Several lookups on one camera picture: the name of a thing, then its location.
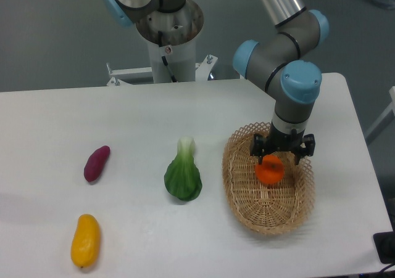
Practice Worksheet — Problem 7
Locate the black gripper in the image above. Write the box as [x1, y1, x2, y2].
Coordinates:
[249, 123, 315, 165]

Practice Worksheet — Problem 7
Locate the black cable on pedestal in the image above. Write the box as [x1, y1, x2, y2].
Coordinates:
[157, 30, 178, 83]

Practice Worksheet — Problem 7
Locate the woven wicker basket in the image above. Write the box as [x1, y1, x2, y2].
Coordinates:
[222, 122, 315, 235]

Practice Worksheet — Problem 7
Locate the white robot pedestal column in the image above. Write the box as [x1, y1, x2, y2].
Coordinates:
[146, 40, 196, 83]

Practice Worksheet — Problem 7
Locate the green bok choy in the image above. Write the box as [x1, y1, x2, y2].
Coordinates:
[164, 136, 202, 202]

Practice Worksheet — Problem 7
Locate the purple sweet potato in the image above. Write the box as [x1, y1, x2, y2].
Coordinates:
[83, 145, 110, 182]

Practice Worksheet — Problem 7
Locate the black device at table edge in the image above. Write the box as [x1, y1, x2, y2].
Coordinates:
[373, 231, 394, 264]

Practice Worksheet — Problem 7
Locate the white metal base frame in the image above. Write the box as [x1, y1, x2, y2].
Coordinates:
[106, 54, 249, 86]

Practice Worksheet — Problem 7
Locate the yellow mango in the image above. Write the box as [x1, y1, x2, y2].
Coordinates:
[70, 214, 101, 268]

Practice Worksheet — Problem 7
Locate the white frame at right edge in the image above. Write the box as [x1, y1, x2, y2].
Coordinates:
[364, 86, 394, 145]

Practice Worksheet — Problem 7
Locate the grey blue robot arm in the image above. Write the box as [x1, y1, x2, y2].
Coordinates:
[103, 0, 329, 161]

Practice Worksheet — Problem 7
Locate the orange mandarin fruit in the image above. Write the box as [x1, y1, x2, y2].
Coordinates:
[254, 155, 285, 184]

